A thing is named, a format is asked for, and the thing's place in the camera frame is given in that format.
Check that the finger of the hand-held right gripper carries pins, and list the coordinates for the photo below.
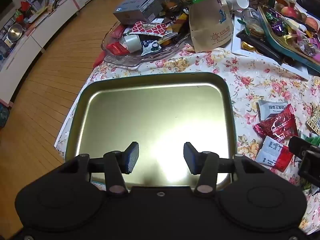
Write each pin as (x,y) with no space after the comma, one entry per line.
(298,146)
(310,170)

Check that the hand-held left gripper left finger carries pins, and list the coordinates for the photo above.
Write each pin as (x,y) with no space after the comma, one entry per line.
(131,158)

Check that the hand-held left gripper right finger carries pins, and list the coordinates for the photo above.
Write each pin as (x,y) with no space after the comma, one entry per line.
(190,158)

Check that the gold metal tin tray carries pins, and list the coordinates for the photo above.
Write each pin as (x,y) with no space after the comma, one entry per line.
(155,120)

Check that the white and red snack packet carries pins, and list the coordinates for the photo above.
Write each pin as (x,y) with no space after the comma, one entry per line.
(273,152)

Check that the gold green snack packet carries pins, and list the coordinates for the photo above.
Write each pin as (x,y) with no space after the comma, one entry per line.
(314,121)

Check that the grey white snack packet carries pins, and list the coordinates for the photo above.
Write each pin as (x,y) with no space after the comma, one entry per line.
(270,108)

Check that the floral tablecloth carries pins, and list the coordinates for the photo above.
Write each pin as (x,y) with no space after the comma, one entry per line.
(250,85)

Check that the white rectangular tray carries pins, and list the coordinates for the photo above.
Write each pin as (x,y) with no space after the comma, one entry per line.
(287,67)

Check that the clear glass plate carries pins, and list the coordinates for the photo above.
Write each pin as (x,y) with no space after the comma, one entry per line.
(150,60)

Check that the teal tin lid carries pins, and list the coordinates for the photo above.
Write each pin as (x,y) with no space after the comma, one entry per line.
(280,47)

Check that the black flat packet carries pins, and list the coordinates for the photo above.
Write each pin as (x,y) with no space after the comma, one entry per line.
(262,46)

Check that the small red packet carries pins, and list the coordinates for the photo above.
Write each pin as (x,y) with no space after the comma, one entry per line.
(115,48)

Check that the small blue white packet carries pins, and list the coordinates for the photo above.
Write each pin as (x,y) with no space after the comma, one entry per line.
(151,47)

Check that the gold wrapped candy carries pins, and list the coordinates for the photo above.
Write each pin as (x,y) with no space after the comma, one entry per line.
(247,46)

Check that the clear tape roll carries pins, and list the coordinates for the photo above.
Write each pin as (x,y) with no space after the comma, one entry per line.
(132,42)

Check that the pile of wrapped candies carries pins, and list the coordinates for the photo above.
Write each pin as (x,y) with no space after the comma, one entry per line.
(285,27)

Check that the red apple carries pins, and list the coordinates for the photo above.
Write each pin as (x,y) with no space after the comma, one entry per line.
(287,12)
(312,23)

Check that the red white patterned packet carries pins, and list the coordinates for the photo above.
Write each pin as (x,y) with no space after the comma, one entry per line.
(147,28)

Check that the empty clear glass jar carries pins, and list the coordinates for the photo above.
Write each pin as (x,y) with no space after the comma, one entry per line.
(252,21)

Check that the brown paper bag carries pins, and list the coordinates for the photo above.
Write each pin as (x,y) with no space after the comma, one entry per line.
(210,22)

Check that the grey cardboard box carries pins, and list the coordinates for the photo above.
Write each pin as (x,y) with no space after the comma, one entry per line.
(137,7)

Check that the white low cabinet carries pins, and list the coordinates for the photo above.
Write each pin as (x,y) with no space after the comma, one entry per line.
(37,37)

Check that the white paper cup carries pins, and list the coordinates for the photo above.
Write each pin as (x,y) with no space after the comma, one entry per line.
(242,0)

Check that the metal bowl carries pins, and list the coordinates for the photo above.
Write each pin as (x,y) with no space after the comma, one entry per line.
(15,32)

